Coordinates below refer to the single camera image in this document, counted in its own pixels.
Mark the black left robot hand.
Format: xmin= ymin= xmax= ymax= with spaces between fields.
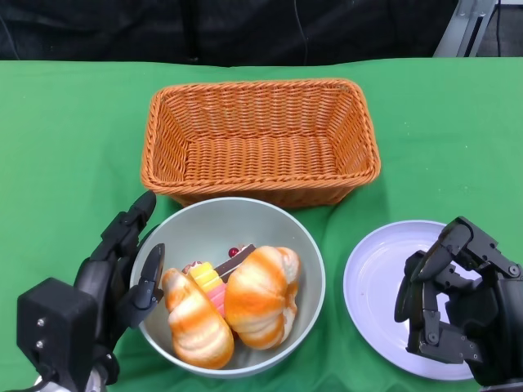
xmin=73 ymin=190 xmax=167 ymax=385

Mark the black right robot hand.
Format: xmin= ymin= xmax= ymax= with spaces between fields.
xmin=394 ymin=216 xmax=523 ymax=387

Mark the long orange striped bread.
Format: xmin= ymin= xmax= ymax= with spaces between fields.
xmin=161 ymin=267 xmax=236 ymax=370

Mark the pale grey-green bowl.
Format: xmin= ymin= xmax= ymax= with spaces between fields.
xmin=129 ymin=197 xmax=327 ymax=380

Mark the round orange croissant bread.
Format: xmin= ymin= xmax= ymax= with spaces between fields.
xmin=224 ymin=244 xmax=302 ymax=350

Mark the yellow and pink cake slice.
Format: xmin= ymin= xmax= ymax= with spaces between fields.
xmin=181 ymin=260 xmax=228 ymax=318

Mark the chocolate and pink cake slice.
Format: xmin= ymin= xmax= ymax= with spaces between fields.
xmin=214 ymin=243 xmax=257 ymax=281

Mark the white round plate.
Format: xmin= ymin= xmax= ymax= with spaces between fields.
xmin=342 ymin=220 xmax=483 ymax=381

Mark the orange wicker basket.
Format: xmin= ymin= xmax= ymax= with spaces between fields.
xmin=141 ymin=78 xmax=382 ymax=209

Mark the green tablecloth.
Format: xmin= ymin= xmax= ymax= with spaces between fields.
xmin=0 ymin=55 xmax=523 ymax=392

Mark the black backdrop cloth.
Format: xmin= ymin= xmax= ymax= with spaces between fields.
xmin=0 ymin=0 xmax=523 ymax=69

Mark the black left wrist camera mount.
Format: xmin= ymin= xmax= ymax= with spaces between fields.
xmin=16 ymin=277 xmax=99 ymax=389

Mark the silver aluminium frame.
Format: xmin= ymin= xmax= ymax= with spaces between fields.
xmin=432 ymin=0 xmax=499 ymax=57

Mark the thin black hanging cable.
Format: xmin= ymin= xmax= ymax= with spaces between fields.
xmin=494 ymin=0 xmax=504 ymax=56

